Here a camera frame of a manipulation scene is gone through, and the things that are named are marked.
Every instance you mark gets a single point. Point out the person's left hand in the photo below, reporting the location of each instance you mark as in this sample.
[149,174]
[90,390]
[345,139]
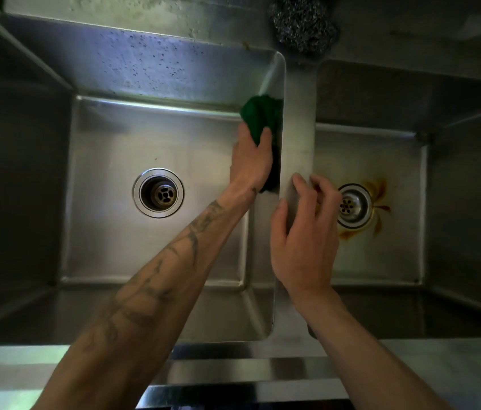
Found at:
[251,166]

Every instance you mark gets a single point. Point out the person's right hand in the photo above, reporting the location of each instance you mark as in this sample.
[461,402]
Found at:
[309,251]

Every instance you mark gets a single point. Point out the green scouring cloth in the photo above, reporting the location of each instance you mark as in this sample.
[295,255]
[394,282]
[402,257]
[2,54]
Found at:
[262,115]

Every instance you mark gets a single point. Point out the person's left forearm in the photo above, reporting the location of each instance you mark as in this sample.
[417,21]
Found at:
[146,303]

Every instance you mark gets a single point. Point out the person's right forearm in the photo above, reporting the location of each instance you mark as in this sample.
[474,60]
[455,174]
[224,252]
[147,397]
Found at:
[364,358]

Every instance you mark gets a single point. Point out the grey steel wool scourer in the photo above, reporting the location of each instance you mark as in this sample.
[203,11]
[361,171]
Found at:
[302,19]

